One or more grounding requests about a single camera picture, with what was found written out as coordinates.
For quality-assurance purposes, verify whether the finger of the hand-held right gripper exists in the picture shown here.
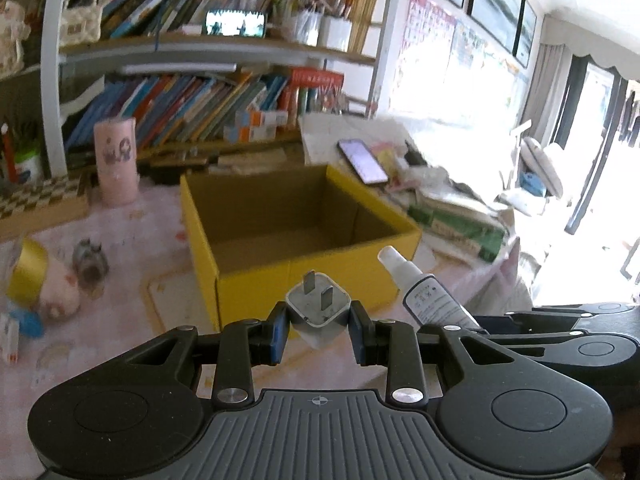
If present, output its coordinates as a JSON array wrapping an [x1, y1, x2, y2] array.
[[487, 332, 581, 376], [472, 310, 591, 334]]

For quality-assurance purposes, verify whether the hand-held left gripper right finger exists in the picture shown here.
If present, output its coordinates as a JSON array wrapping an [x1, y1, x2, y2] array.
[[349, 301, 522, 407]]

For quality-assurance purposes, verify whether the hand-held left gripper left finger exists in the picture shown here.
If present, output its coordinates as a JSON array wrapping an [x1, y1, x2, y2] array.
[[125, 305, 292, 408]]

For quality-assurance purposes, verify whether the white charger plug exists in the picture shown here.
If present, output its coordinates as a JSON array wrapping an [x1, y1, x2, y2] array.
[[285, 270, 353, 349]]

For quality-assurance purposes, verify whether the yellow cardboard box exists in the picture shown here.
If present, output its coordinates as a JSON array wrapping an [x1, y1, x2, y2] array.
[[179, 164, 424, 333]]

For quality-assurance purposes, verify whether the white spray bottle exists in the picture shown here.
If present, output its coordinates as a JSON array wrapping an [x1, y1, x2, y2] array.
[[377, 246, 489, 334]]

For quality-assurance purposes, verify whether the pink pig plush toy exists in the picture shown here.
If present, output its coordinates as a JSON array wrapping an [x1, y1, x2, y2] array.
[[39, 260, 82, 322]]

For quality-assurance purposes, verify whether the blue packet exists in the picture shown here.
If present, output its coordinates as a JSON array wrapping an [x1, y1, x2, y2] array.
[[10, 307, 45, 339]]

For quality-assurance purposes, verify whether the green book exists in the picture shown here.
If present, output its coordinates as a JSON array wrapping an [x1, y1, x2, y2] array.
[[407, 205, 507, 264]]

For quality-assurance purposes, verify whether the pile of papers and books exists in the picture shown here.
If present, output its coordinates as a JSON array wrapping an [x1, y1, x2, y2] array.
[[299, 112, 522, 264]]

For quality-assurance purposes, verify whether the white chair with cushion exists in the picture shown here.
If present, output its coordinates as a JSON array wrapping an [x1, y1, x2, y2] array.
[[500, 119, 567, 217]]

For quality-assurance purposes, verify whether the pink checked tablecloth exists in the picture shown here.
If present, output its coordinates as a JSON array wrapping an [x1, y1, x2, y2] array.
[[0, 175, 523, 441]]

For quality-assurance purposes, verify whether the smartphone with lit screen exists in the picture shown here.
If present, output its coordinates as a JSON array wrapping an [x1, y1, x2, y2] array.
[[337, 138, 390, 185]]

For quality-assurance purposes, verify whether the small grey toy figure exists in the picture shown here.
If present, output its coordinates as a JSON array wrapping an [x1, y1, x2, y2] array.
[[71, 239, 110, 289]]

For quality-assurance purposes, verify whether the orange and white small box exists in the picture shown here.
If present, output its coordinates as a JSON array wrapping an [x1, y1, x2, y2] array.
[[237, 110, 290, 129], [223, 125, 277, 144]]

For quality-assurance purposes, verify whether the grey curtain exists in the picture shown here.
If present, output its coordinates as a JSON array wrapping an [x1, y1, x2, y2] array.
[[520, 14, 640, 153]]

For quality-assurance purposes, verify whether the pink cylindrical container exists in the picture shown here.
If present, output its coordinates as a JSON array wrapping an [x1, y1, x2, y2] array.
[[93, 117, 140, 207]]

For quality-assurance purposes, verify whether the row of colourful leaning books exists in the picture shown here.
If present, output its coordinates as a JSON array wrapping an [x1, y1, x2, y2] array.
[[65, 72, 301, 152]]

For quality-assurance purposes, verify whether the red boxed book set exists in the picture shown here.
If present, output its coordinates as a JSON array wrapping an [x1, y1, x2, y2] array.
[[289, 67, 346, 117]]

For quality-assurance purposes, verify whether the gold tape roll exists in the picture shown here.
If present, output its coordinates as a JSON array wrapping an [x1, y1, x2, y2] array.
[[6, 237, 50, 309]]

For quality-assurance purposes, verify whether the small white carton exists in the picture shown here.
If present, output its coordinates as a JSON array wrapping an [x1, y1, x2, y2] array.
[[0, 312, 21, 365]]

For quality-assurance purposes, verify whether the checkered wooden board box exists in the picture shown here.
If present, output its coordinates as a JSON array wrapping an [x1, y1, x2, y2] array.
[[0, 175, 92, 241]]

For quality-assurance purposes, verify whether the white jar with green lid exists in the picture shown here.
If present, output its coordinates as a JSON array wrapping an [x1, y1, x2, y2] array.
[[14, 147, 44, 184]]

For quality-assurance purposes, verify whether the white pen holder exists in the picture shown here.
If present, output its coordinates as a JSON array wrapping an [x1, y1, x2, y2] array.
[[320, 15, 354, 54]]

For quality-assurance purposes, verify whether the clear pen holder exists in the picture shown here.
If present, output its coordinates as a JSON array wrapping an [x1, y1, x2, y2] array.
[[294, 9, 324, 45]]

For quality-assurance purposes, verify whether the phone showing video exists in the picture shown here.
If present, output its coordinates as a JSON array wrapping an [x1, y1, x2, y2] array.
[[204, 9, 267, 39]]

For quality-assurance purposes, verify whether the white bookshelf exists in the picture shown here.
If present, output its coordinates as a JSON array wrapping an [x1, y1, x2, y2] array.
[[0, 0, 401, 176]]

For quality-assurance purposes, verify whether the row of books on shelf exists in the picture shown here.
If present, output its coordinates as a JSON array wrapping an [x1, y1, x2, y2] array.
[[100, 0, 391, 43]]

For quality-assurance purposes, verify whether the white woven handbag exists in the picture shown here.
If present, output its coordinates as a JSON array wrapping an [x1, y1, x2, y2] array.
[[59, 0, 102, 45]]

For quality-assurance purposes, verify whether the floral cloth bag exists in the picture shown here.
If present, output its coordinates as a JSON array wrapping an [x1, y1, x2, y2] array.
[[0, 1, 27, 77]]

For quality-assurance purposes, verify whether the red wall poster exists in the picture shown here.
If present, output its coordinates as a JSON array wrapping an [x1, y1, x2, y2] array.
[[394, 0, 459, 113]]

